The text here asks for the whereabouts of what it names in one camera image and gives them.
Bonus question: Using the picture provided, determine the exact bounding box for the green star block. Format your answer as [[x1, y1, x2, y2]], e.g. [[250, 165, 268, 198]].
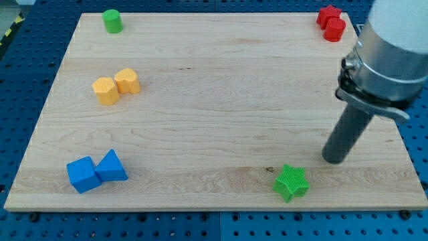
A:
[[272, 164, 310, 203]]

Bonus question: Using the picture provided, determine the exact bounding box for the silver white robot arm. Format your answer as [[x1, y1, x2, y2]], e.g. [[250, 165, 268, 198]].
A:
[[336, 0, 427, 123]]

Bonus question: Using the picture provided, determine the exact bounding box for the red star block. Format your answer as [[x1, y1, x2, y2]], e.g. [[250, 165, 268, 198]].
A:
[[316, 5, 343, 29]]

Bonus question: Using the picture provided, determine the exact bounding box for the wooden board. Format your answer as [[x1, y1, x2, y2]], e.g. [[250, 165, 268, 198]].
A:
[[5, 13, 427, 212]]

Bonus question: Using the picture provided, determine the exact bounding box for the yellow heart block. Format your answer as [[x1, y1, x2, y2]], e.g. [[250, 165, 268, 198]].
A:
[[114, 68, 141, 94]]

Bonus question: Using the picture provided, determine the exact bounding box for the yellow hexagon block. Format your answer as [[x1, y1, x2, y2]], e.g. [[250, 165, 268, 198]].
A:
[[92, 77, 120, 105]]

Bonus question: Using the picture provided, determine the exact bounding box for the blue triangle block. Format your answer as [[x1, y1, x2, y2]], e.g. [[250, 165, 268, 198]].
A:
[[94, 149, 128, 182]]

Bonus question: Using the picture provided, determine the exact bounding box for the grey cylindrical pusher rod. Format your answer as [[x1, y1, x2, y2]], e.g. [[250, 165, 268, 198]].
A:
[[322, 104, 373, 164]]

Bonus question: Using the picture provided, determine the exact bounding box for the blue cube block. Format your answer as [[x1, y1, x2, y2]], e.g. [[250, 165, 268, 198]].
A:
[[66, 156, 102, 193]]

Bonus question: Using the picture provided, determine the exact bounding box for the green cylinder block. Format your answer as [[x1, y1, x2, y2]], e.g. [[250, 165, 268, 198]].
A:
[[102, 9, 123, 33]]

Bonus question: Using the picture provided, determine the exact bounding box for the red cylinder block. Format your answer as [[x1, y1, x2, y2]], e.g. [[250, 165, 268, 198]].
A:
[[323, 17, 346, 42]]

